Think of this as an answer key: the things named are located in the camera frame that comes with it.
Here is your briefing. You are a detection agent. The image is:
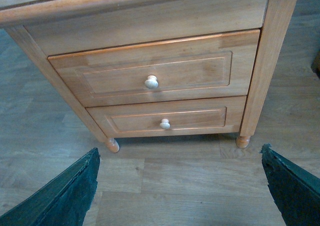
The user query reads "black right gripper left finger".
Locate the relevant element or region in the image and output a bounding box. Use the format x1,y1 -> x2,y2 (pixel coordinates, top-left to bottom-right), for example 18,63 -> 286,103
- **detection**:
0,148 -> 100,225

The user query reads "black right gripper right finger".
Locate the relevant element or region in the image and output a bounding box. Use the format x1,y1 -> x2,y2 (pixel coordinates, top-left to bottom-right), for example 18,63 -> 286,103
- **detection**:
261,144 -> 320,225

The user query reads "wooden drawer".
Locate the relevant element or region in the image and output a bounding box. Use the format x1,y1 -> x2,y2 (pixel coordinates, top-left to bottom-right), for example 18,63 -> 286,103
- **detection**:
49,30 -> 260,107
88,96 -> 246,138

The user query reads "wooden nightstand cabinet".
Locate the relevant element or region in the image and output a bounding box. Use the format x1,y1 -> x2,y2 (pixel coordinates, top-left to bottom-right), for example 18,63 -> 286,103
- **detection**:
0,0 -> 297,152

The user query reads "dark wooden furniture frame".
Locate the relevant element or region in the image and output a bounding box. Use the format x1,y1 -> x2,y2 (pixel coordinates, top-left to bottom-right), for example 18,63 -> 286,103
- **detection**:
311,54 -> 320,77

